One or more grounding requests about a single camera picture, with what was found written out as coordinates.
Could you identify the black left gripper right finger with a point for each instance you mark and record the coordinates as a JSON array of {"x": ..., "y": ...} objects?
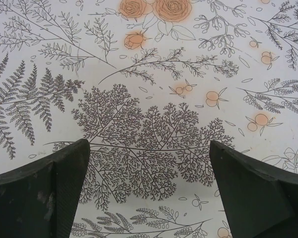
[{"x": 260, "y": 198}]

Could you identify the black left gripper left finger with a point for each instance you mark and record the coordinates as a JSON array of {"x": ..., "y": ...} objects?
[{"x": 32, "y": 196}]

